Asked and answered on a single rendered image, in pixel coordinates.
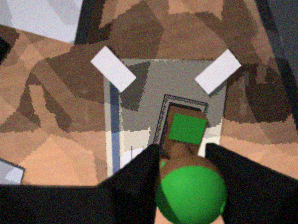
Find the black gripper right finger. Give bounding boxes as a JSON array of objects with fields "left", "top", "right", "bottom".
[{"left": 204, "top": 143, "right": 298, "bottom": 224}]

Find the grey inspection card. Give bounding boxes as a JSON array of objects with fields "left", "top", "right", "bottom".
[{"left": 91, "top": 46, "right": 241, "bottom": 178}]

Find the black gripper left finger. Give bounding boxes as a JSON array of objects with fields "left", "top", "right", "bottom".
[{"left": 0, "top": 144, "right": 159, "bottom": 224}]

